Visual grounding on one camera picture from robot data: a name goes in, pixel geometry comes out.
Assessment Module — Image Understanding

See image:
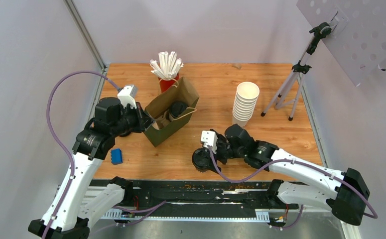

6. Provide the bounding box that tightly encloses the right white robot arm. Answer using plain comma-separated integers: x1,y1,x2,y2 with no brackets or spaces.
200,124,378,226

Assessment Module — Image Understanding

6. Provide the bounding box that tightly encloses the grey tripod stand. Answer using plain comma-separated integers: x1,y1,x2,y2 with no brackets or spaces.
260,22,336,121

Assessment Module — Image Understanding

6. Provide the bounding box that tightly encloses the blue toy brick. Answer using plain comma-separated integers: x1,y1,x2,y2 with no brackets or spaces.
111,148,123,165

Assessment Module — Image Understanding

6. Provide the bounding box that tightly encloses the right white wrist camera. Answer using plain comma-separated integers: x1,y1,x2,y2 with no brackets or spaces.
200,130,218,154

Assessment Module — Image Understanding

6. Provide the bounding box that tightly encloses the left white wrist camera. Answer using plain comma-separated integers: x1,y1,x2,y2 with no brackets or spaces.
117,84,138,109

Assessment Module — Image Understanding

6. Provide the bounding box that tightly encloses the stack of white paper cups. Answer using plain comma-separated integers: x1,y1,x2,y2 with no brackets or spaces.
232,82,260,127

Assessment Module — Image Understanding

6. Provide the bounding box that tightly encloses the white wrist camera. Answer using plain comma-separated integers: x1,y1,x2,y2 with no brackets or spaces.
117,84,138,109
200,130,218,154

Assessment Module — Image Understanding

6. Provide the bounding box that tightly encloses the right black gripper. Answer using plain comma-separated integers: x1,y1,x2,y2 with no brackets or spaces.
203,135,246,174

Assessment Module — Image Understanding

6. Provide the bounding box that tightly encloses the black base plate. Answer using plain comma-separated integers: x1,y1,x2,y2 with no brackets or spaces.
118,180,299,219

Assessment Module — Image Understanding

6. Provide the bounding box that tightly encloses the grey perforated panel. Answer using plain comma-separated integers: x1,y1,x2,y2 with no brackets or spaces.
296,0,386,86

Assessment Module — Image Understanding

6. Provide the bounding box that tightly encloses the black coffee lid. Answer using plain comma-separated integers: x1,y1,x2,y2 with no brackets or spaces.
169,101,188,119
192,148,218,173

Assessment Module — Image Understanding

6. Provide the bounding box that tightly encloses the green paper bag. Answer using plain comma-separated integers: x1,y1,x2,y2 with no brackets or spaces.
144,77,199,147

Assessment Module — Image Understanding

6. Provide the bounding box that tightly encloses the red cup holder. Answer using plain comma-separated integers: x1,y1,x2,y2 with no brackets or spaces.
158,74,179,93

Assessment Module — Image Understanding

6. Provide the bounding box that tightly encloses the white wrapped straws bundle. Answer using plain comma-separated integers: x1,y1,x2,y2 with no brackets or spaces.
149,51,184,81

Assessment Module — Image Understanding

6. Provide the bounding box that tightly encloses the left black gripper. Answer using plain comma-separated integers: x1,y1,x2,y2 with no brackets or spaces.
111,102,156,137

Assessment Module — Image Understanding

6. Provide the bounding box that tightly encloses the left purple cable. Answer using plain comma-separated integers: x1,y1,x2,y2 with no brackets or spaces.
41,70,123,239

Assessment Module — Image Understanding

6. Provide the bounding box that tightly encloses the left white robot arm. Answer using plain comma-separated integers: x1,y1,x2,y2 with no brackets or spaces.
28,97,154,239

